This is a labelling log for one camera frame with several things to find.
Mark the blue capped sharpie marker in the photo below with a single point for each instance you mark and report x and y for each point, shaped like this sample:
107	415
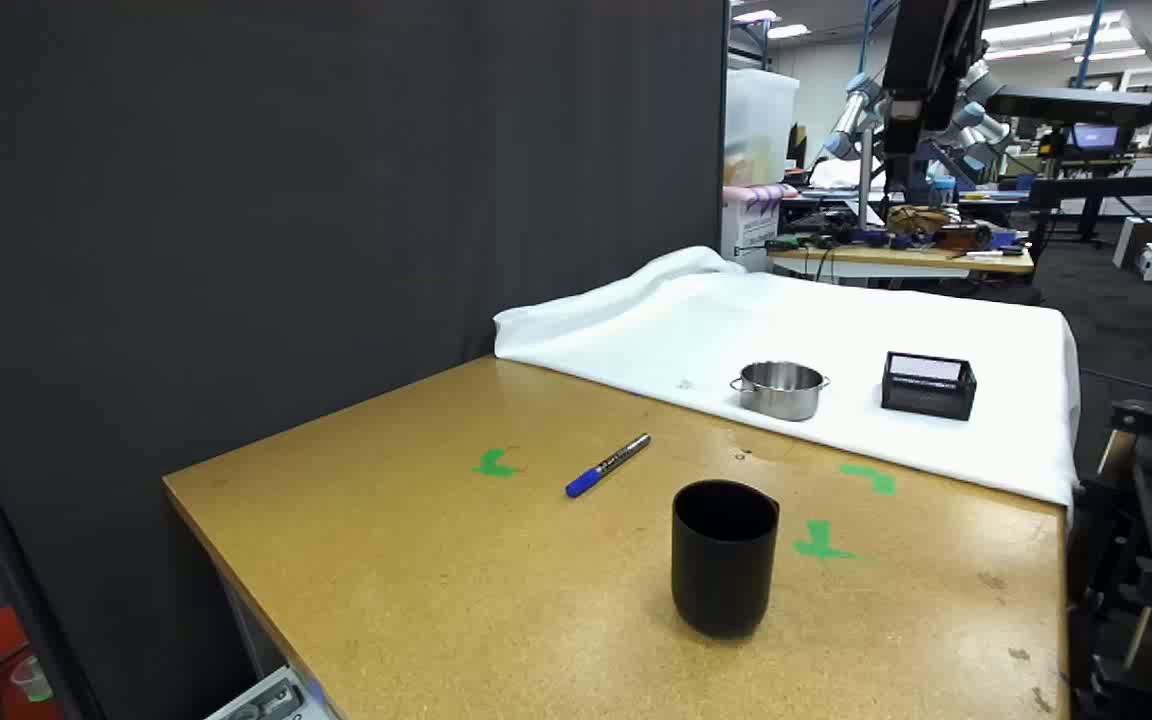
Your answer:
591	478

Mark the white cloth on table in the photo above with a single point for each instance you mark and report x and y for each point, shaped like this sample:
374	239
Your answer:
685	325

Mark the small steel pot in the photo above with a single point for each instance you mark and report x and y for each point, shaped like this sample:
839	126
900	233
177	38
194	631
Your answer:
783	391

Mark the black cylindrical cup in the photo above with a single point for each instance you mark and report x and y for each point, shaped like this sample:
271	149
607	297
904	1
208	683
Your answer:
721	556

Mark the black rectangular box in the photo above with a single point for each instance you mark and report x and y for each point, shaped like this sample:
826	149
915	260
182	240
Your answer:
928	385

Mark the black curtain backdrop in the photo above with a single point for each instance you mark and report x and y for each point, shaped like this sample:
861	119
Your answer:
220	216

